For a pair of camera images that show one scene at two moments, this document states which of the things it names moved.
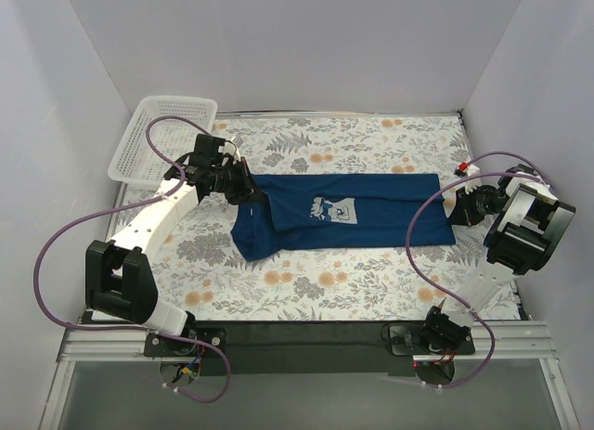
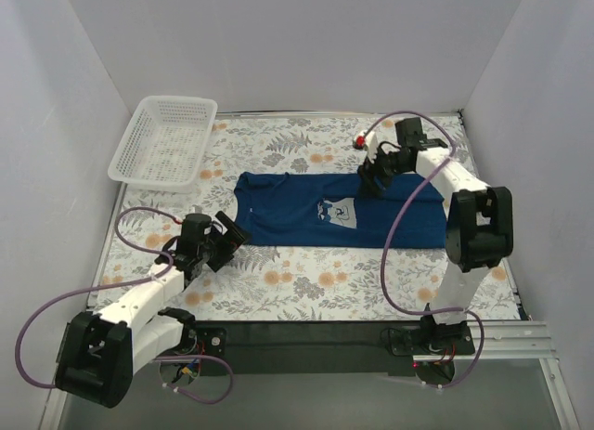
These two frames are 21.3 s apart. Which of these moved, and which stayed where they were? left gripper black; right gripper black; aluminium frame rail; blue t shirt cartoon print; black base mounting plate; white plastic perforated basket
Moved: left gripper black; right gripper black
Stayed: blue t shirt cartoon print; black base mounting plate; white plastic perforated basket; aluminium frame rail
